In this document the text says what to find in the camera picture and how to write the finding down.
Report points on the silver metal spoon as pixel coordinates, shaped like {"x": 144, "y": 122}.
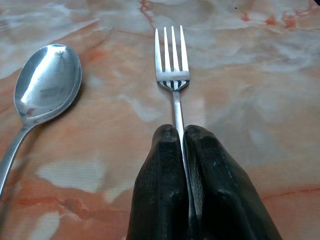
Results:
{"x": 47, "y": 80}

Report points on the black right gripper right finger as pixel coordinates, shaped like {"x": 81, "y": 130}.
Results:
{"x": 225, "y": 195}

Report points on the silver metal fork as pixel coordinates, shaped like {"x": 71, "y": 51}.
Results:
{"x": 172, "y": 75}

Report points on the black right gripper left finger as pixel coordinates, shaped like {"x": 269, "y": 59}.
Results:
{"x": 160, "y": 190}

